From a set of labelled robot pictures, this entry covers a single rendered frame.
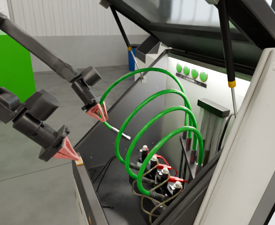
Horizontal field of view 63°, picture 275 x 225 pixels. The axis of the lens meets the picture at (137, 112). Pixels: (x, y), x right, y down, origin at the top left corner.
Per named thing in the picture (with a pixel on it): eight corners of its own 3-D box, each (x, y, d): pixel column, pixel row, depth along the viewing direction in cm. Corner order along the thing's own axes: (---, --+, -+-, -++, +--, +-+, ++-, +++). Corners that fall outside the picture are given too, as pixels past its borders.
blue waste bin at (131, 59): (123, 68, 732) (123, 44, 702) (139, 67, 759) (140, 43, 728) (132, 72, 684) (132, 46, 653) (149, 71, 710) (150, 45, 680)
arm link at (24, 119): (12, 119, 62) (6, 127, 57) (28, 102, 62) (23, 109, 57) (33, 133, 65) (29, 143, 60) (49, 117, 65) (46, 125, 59)
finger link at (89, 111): (114, 114, 97) (101, 97, 97) (108, 118, 90) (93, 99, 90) (103, 123, 99) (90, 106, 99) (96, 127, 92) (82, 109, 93)
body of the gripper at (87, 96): (104, 99, 99) (94, 86, 99) (93, 102, 89) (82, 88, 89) (94, 108, 101) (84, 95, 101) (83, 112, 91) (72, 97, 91)
